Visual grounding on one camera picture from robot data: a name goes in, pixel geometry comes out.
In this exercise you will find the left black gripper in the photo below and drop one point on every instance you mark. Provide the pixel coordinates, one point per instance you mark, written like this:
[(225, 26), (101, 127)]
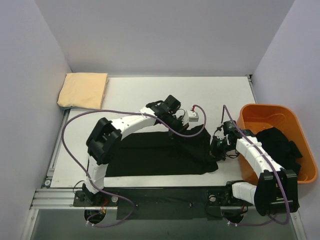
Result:
[(180, 125)]

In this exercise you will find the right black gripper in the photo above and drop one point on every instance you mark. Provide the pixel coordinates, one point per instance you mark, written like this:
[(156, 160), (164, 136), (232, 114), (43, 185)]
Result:
[(215, 148)]

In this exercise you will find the black graphic t shirt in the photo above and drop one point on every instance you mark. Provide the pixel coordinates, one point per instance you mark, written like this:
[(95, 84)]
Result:
[(162, 154)]

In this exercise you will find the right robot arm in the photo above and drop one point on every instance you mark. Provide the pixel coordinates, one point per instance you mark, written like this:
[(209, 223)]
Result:
[(276, 191)]

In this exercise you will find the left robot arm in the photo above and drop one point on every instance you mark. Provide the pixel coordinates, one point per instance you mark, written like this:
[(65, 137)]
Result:
[(105, 139)]

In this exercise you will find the orange plastic bin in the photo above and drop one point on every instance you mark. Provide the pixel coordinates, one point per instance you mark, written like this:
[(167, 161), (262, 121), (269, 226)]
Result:
[(258, 117)]

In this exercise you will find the black t shirt in bin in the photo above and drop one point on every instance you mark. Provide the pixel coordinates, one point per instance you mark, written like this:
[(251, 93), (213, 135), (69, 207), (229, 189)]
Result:
[(283, 151)]

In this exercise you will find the folded cream t shirt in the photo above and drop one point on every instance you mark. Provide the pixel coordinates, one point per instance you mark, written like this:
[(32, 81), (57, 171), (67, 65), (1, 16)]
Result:
[(83, 90)]

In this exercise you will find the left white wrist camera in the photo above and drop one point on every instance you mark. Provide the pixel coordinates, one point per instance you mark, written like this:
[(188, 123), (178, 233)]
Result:
[(190, 116)]

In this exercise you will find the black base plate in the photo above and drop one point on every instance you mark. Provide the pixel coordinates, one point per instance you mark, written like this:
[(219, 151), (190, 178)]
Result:
[(168, 211)]

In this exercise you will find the aluminium frame rail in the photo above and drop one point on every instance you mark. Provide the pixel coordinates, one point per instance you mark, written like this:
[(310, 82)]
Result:
[(58, 198)]

